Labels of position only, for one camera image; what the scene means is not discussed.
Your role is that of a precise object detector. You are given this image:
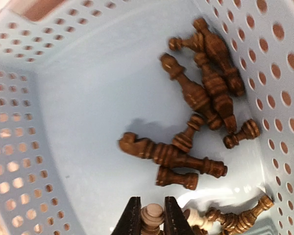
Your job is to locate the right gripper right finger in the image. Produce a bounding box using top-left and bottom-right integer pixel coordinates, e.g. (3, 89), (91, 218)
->
(164, 196), (194, 235)

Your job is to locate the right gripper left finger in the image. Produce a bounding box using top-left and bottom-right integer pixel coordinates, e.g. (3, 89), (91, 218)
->
(111, 197), (141, 235)

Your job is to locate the dark chess pieces pile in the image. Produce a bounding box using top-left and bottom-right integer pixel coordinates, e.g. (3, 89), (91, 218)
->
(119, 17), (275, 235)

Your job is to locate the light blue plastic basket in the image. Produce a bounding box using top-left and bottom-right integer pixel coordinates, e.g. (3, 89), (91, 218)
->
(0, 0), (294, 235)

